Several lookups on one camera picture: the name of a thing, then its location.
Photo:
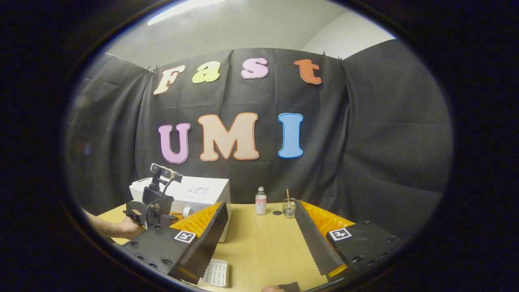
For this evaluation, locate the clear plastic bottle pink label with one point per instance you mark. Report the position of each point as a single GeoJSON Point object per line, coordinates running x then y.
{"type": "Point", "coordinates": [260, 202]}

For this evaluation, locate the white plastic tray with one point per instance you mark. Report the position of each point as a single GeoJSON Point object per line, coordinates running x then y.
{"type": "Point", "coordinates": [217, 273]}

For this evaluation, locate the clear glass jar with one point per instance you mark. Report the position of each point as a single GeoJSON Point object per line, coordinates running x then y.
{"type": "Point", "coordinates": [289, 210]}

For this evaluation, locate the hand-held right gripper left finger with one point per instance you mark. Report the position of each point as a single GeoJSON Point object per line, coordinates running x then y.
{"type": "Point", "coordinates": [206, 243]}

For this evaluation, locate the white microwave oven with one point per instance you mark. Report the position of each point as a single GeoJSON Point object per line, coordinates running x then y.
{"type": "Point", "coordinates": [198, 190]}

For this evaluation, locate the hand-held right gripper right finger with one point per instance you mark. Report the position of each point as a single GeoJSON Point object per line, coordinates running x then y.
{"type": "Point", "coordinates": [314, 239]}

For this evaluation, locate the black backdrop cloth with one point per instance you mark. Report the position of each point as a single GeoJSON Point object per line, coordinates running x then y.
{"type": "Point", "coordinates": [385, 142]}

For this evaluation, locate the wooden stick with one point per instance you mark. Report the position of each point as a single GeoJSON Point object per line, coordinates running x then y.
{"type": "Point", "coordinates": [288, 194]}

